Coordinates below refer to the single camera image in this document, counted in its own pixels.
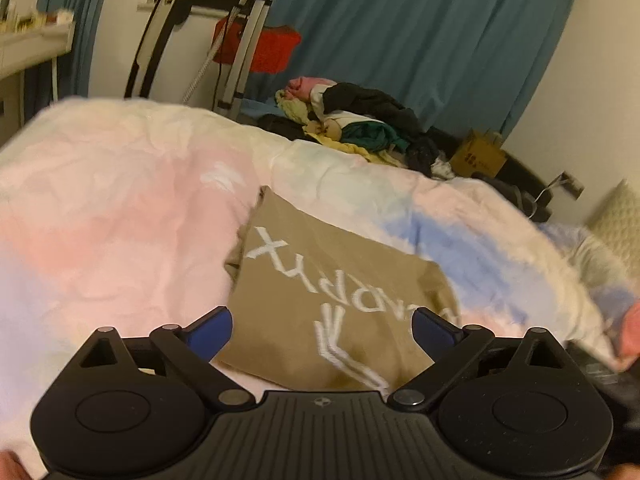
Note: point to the black armchair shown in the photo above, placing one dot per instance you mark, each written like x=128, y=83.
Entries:
x=515, y=182

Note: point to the quilted beige headboard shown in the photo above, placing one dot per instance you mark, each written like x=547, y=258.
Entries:
x=616, y=224

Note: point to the red bag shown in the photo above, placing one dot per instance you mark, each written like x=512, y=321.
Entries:
x=274, y=48

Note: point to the brown paper bag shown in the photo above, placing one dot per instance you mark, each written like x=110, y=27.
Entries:
x=479, y=152

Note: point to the cosmetics on dressing table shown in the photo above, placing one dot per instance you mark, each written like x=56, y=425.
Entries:
x=12, y=22

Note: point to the person's left hand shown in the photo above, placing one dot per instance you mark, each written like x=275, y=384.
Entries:
x=11, y=467

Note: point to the khaki tan garment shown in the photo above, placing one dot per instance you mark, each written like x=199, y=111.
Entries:
x=315, y=307

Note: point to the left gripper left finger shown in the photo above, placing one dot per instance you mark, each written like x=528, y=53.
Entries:
x=132, y=407

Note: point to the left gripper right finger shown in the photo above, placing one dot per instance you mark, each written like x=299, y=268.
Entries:
x=502, y=407

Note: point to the person's right hand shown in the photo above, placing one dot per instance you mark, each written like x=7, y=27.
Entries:
x=628, y=338

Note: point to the narrow teal curtain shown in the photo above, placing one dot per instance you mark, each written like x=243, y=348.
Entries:
x=81, y=17

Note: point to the pastel tie-dye duvet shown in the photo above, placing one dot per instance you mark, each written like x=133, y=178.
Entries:
x=124, y=213

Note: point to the pile of mixed clothes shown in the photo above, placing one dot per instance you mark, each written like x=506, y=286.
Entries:
x=360, y=121

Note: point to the garment steamer stand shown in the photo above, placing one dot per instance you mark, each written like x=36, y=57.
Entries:
x=229, y=103

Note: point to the white pillow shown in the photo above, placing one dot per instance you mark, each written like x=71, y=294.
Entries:
x=604, y=274

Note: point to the wall power socket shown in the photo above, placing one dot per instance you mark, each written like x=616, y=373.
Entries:
x=571, y=185

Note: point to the large teal curtain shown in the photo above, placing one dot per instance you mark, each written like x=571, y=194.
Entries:
x=460, y=65

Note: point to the white dressing table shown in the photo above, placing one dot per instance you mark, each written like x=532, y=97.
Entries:
x=22, y=51

